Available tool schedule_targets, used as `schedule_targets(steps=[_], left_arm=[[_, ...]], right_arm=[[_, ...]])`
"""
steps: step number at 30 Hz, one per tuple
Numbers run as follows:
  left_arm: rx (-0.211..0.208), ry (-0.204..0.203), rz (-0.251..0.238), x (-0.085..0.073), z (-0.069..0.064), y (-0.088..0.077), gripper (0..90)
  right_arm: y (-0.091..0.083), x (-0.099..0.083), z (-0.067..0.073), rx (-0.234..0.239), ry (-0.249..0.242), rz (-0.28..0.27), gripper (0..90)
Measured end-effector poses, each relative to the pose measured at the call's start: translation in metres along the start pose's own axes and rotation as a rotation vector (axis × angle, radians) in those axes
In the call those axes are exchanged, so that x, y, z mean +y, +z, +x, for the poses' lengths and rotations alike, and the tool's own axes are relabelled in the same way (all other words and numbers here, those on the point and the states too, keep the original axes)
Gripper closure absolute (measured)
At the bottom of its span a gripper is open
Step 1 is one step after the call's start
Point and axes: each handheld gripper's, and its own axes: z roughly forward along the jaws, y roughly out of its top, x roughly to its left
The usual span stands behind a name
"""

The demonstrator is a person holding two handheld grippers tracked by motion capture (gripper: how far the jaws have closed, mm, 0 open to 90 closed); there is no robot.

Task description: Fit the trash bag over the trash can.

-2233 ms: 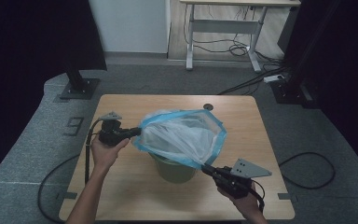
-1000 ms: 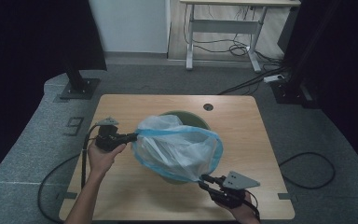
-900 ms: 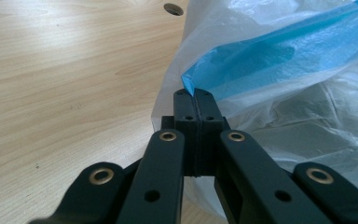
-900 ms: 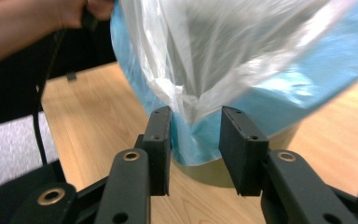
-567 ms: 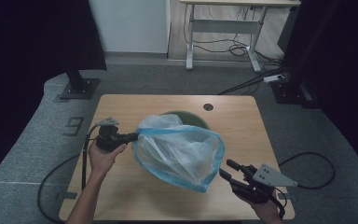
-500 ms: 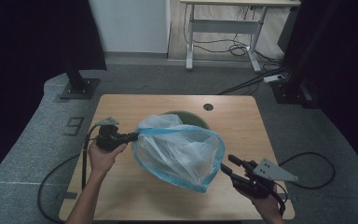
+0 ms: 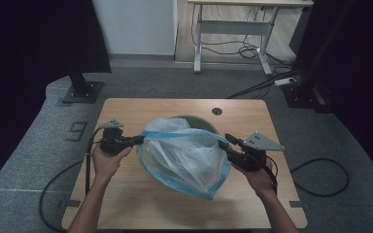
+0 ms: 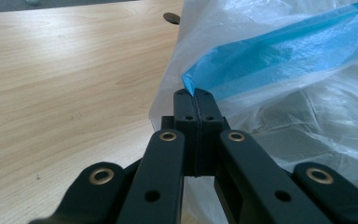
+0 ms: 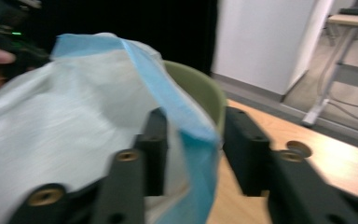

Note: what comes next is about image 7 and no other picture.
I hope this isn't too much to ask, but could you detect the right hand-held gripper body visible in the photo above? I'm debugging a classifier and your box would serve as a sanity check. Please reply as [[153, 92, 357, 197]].
[[227, 130, 287, 173]]

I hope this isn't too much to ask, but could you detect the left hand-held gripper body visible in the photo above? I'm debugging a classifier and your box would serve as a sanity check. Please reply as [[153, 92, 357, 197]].
[[98, 118, 134, 156]]

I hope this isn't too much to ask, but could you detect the green plastic trash bin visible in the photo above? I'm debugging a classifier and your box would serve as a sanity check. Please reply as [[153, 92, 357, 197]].
[[169, 114, 221, 136]]

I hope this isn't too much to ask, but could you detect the white garbage bag blue edge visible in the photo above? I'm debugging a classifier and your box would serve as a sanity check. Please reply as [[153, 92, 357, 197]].
[[136, 116, 234, 202]]

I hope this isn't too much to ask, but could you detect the person's left hand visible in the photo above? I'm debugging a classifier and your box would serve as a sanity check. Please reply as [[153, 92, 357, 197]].
[[90, 142, 133, 186]]

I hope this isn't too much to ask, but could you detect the person's right hand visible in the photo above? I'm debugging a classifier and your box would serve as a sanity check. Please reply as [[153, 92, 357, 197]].
[[232, 157, 278, 199]]

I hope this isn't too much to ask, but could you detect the dark tape floor mark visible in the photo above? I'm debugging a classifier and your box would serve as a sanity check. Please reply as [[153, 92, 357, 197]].
[[64, 120, 88, 143]]

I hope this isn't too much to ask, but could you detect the grey tape strip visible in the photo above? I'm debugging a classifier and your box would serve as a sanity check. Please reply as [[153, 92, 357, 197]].
[[58, 199, 82, 209], [288, 200, 312, 209]]

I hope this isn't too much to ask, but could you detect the white power strip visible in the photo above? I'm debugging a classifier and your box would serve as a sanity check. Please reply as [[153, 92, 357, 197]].
[[274, 77, 297, 87]]

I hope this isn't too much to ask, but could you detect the white panel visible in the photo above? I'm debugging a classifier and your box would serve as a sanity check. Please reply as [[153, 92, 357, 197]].
[[92, 0, 179, 56]]

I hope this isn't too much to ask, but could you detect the black curtain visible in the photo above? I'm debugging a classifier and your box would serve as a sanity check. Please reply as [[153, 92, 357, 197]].
[[288, 0, 373, 190], [0, 0, 113, 196]]

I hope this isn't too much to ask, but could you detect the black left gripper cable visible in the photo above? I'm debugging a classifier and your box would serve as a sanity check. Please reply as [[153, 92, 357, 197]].
[[38, 127, 105, 233]]

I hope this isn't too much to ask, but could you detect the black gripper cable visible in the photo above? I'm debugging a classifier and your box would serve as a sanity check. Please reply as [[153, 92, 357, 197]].
[[38, 127, 105, 233], [265, 154, 351, 198]]

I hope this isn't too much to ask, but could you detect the black stand with base plate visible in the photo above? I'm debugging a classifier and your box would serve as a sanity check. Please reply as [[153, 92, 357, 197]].
[[281, 0, 335, 115], [60, 62, 106, 105]]

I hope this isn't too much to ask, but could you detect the tangle of black floor cables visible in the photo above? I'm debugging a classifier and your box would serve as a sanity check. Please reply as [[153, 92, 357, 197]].
[[189, 4, 302, 100]]

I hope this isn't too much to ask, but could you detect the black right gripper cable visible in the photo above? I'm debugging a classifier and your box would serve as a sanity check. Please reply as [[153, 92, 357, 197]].
[[265, 154, 351, 198]]

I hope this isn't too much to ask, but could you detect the white metal frame desk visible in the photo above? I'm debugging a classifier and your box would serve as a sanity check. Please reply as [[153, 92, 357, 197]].
[[186, 0, 315, 77]]

